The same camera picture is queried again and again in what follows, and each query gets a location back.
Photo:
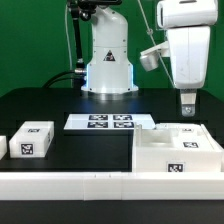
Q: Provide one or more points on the white L-shaped boundary rail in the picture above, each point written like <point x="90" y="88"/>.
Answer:
<point x="112" y="186"/>

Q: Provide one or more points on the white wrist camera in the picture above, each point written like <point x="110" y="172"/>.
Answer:
<point x="149" y="58"/>

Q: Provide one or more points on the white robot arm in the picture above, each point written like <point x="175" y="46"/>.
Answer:
<point x="109" y="72"/>

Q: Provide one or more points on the white block at left edge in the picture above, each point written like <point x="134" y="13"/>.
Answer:
<point x="3" y="146"/>

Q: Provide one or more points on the white cabinet body box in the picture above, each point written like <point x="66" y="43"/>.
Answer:
<point x="153" y="150"/>

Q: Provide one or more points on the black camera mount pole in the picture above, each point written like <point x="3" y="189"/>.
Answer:
<point x="83" y="10"/>

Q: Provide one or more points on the white cabinet top block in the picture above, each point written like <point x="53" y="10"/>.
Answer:
<point x="32" y="140"/>

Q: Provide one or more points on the white flat marker base plate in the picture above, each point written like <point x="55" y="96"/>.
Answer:
<point x="108" y="121"/>

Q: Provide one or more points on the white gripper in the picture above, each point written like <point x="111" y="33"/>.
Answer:
<point x="189" y="48"/>

